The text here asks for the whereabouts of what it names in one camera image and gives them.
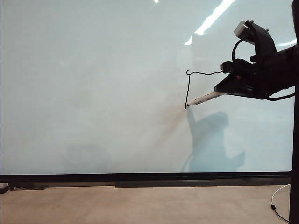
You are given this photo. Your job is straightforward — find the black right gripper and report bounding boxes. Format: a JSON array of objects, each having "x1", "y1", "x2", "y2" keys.
[{"x1": 214, "y1": 52, "x2": 285, "y2": 100}]

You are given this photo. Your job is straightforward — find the white marker pen black cap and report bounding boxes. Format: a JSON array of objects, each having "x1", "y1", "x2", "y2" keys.
[{"x1": 185, "y1": 91, "x2": 219, "y2": 109}]

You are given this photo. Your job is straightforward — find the black camera cable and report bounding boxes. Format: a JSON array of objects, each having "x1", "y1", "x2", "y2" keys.
[{"x1": 231, "y1": 38, "x2": 257, "y2": 65}]

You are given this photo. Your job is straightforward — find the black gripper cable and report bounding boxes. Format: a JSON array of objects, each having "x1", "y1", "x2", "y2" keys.
[{"x1": 265, "y1": 85, "x2": 296, "y2": 102}]

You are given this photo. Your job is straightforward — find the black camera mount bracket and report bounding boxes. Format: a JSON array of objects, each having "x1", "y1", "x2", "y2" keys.
[{"x1": 247, "y1": 21, "x2": 278, "y2": 64}]

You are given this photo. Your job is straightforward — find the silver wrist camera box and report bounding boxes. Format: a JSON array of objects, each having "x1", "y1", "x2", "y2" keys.
[{"x1": 234, "y1": 20, "x2": 255, "y2": 45}]

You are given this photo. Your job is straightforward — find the white and black floor cable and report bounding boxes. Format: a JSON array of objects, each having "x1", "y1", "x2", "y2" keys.
[{"x1": 270, "y1": 183, "x2": 291, "y2": 222}]

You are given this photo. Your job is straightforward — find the whiteboard with black frame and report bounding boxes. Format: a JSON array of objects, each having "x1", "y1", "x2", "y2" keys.
[{"x1": 0, "y1": 0, "x2": 299, "y2": 224}]

